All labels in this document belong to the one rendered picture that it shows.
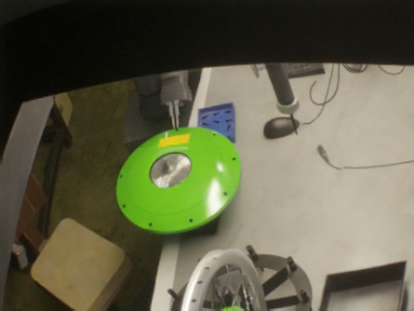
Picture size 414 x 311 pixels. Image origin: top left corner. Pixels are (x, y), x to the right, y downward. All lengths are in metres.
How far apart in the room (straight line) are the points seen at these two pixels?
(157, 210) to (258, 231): 0.26
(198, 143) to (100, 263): 0.68
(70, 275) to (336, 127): 1.03
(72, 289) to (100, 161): 1.35
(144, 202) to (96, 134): 1.92
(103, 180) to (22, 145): 3.04
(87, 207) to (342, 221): 1.81
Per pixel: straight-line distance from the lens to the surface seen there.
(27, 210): 2.39
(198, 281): 0.90
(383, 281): 1.58
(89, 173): 3.43
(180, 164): 1.72
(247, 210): 1.81
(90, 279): 2.23
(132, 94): 2.34
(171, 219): 1.65
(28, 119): 0.34
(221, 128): 2.01
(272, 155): 1.90
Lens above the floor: 2.32
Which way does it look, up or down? 46 degrees down
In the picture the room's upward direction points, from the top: 23 degrees counter-clockwise
